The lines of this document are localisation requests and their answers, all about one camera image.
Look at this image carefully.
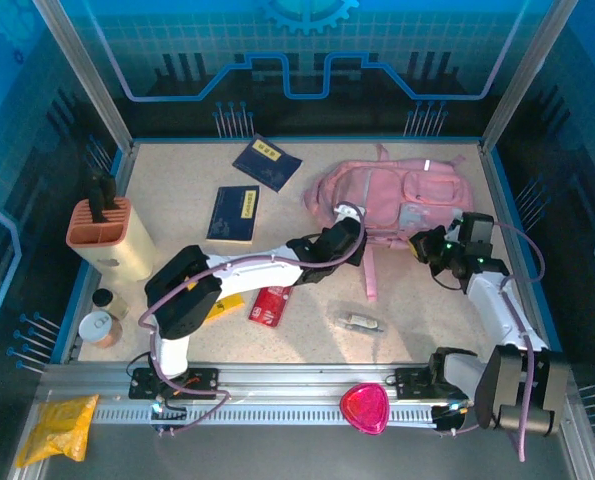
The pink backpack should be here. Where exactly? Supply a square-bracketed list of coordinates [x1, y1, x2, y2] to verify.
[304, 144, 476, 301]

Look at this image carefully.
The red snack packet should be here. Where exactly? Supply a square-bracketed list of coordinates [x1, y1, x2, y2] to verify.
[248, 285, 293, 329]

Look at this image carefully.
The navy blue book yellow label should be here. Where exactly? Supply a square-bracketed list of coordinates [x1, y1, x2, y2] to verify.
[205, 185, 261, 246]
[231, 133, 303, 194]

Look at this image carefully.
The yellow illustrated book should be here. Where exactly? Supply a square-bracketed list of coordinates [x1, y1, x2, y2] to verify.
[202, 292, 246, 326]

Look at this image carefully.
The small clear plastic bag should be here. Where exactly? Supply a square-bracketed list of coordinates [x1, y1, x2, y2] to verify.
[334, 307, 386, 335]

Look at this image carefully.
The yellow plastic bag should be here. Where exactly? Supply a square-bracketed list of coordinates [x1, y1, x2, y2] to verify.
[15, 393, 101, 469]

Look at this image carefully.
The pink triangular container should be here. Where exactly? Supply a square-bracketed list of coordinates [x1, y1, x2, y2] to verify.
[339, 382, 391, 436]

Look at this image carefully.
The cream knife block orange top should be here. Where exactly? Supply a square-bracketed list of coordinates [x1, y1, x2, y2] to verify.
[65, 196, 157, 284]

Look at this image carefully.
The small jar black lid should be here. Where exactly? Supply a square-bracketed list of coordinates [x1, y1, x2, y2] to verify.
[91, 288, 131, 321]

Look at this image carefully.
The tin can pull tab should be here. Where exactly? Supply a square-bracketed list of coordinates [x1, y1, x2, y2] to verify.
[78, 310, 124, 350]

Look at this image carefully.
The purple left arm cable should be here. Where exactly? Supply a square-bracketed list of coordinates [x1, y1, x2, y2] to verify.
[139, 202, 369, 437]

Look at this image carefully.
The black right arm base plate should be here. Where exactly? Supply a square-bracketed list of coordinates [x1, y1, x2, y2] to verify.
[394, 367, 478, 401]

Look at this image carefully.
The aluminium mounting rail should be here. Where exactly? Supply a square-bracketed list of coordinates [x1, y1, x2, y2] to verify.
[36, 362, 576, 407]

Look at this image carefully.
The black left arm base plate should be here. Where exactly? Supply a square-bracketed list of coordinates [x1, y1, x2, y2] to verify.
[128, 367, 221, 401]

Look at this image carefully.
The white slotted cable duct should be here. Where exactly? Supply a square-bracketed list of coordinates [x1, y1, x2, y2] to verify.
[94, 402, 438, 426]

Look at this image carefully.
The aluminium frame post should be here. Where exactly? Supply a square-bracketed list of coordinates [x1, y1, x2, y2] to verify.
[31, 0, 134, 154]
[481, 0, 578, 151]

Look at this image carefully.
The black handled knife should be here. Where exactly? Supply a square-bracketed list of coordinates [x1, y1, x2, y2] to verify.
[100, 174, 119, 210]
[87, 172, 107, 222]

